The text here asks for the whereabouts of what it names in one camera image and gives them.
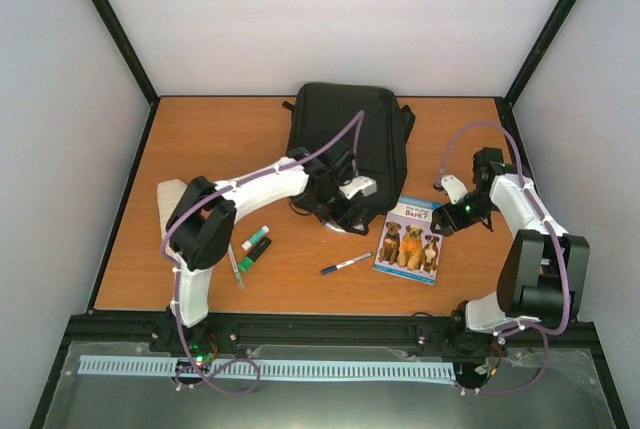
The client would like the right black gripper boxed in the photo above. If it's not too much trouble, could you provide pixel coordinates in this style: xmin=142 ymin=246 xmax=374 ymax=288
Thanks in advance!
xmin=431 ymin=191 xmax=497 ymax=236

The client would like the white green glue stick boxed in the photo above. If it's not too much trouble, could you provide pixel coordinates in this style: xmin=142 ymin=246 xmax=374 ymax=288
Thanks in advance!
xmin=241 ymin=225 xmax=270 ymax=252

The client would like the clear silver pen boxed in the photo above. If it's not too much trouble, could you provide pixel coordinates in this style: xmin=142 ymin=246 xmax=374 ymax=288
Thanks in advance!
xmin=227 ymin=243 xmax=244 ymax=289

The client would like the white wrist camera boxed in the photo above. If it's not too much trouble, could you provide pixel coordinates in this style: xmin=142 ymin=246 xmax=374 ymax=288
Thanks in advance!
xmin=339 ymin=176 xmax=377 ymax=200
xmin=435 ymin=174 xmax=468 ymax=204

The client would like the beige knitted pencil case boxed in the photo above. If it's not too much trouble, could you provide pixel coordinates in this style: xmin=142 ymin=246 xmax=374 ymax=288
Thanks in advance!
xmin=156 ymin=179 xmax=187 ymax=266

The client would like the green highlighter marker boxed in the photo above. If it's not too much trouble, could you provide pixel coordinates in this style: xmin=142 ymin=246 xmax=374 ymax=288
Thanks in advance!
xmin=238 ymin=237 xmax=272 ymax=272

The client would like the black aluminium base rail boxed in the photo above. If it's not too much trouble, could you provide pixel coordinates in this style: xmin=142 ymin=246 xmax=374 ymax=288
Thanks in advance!
xmin=64 ymin=312 xmax=599 ymax=356

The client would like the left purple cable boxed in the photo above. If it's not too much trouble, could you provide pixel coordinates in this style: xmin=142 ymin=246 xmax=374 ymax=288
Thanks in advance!
xmin=159 ymin=110 xmax=366 ymax=394

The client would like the light blue cable duct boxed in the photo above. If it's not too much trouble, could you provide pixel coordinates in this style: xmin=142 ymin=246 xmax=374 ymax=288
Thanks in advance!
xmin=77 ymin=355 xmax=456 ymax=384

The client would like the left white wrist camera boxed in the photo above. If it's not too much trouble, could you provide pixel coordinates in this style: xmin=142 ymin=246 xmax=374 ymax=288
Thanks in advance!
xmin=339 ymin=176 xmax=377 ymax=200

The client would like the blue white pen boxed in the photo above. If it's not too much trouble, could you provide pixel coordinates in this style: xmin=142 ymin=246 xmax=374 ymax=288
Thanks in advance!
xmin=320 ymin=252 xmax=373 ymax=275

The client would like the dog picture book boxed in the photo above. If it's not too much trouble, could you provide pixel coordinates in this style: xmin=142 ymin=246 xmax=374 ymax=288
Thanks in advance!
xmin=373 ymin=196 xmax=442 ymax=285

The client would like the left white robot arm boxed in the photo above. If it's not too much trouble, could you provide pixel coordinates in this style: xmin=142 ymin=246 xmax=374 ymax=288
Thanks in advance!
xmin=161 ymin=147 xmax=377 ymax=352

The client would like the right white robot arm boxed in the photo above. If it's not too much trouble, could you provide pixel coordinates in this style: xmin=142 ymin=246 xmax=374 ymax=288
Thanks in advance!
xmin=430 ymin=147 xmax=590 ymax=355

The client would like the black student backpack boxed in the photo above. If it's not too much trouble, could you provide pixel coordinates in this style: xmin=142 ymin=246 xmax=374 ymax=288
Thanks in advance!
xmin=283 ymin=82 xmax=415 ymax=220

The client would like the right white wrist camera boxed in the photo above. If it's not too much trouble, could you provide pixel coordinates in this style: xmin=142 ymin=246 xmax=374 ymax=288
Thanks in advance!
xmin=435 ymin=174 xmax=468 ymax=204

